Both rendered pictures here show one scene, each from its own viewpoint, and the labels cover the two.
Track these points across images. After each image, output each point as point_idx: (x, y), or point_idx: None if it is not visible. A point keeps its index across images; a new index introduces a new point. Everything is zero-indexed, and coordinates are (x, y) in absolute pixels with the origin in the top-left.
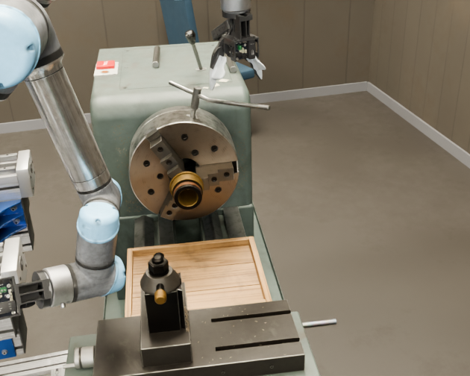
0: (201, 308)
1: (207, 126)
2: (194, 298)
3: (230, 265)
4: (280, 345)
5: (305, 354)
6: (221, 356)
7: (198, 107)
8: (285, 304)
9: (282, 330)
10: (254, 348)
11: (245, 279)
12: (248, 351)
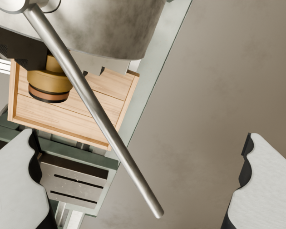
0: (62, 136)
1: (75, 51)
2: (64, 116)
3: (105, 95)
4: (85, 201)
5: (102, 193)
6: (51, 196)
7: (46, 4)
8: (103, 182)
9: (91, 195)
10: (71, 198)
11: (108, 116)
12: (67, 198)
